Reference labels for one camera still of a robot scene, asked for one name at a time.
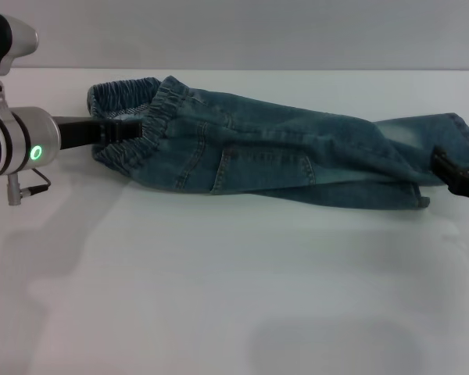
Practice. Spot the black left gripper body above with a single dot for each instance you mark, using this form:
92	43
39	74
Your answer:
80	133

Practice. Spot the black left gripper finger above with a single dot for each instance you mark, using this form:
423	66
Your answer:
123	130

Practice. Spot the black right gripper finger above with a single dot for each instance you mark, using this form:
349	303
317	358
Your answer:
445	164

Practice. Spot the blue denim shorts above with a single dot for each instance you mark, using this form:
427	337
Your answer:
277	148

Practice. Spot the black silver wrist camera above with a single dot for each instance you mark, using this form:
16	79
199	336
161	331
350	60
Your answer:
4	43

